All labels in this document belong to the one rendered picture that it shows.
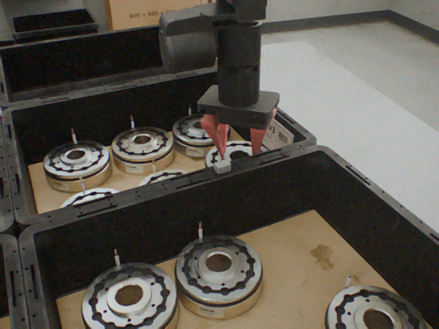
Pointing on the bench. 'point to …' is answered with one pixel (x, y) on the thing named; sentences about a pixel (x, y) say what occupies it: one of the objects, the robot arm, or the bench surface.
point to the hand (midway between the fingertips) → (239, 153)
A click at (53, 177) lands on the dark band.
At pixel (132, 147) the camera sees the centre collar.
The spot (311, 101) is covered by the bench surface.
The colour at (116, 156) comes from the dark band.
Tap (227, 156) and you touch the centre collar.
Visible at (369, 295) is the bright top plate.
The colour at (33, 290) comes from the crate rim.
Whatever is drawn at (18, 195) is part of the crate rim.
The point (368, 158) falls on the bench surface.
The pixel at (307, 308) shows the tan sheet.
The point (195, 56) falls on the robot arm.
